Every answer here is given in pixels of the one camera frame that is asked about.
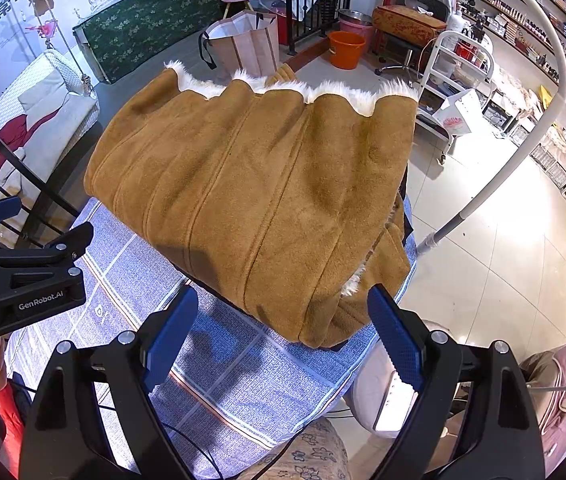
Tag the orange bucket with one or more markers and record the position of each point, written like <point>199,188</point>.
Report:
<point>345,52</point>

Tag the white trolley cart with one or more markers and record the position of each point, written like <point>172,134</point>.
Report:
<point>431,65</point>

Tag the brown suede fur-lined coat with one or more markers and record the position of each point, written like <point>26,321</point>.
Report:
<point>263,185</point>

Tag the metal basin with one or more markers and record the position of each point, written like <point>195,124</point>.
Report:
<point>358,17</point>

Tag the person's floral trousers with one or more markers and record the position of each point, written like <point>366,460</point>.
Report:
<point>308,455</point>

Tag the white storage baskets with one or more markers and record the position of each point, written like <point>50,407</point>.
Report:
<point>553,160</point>

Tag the wall shelves with products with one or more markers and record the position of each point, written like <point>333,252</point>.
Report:
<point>528,25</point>

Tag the white paper bag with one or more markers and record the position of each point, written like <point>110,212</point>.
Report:
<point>458,110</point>

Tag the white wicker swing chair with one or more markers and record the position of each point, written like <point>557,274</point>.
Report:
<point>48,85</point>

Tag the green patterned cloth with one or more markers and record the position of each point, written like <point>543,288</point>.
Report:
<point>153,20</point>

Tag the brown padded salon chair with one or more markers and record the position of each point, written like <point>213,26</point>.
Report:
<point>408,25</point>

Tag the white curved lamp pole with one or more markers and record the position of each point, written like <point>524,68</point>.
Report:
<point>450,222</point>

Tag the black iron bed frame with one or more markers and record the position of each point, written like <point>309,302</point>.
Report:
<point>33,170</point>

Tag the brown paper shopping bag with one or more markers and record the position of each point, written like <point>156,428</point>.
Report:
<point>243,45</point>

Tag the black metal railing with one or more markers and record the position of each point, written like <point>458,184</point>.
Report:
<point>291,25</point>

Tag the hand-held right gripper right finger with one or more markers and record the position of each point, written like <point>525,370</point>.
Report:
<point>398,345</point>

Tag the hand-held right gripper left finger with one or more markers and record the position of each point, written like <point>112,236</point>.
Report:
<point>170,340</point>

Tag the blue plaid bed sheet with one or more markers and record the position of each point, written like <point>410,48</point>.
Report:
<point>243,360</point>

